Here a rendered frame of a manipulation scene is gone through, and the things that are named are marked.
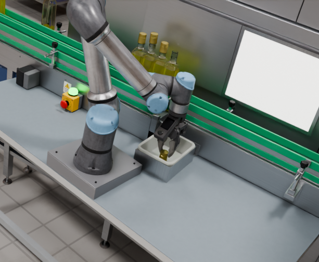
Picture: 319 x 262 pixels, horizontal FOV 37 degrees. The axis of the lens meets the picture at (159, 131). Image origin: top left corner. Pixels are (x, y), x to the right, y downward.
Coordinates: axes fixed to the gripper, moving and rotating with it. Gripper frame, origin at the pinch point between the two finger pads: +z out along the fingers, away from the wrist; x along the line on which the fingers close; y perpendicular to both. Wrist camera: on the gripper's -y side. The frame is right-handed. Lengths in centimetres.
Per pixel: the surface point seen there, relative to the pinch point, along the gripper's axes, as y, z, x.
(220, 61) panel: 38.4, -30.8, 3.1
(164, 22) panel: 37, -37, 34
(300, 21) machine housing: 42, -58, -23
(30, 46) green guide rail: 10, -9, 90
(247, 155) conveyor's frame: 21.4, -4.6, -27.5
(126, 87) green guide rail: 11.8, -12.6, 31.5
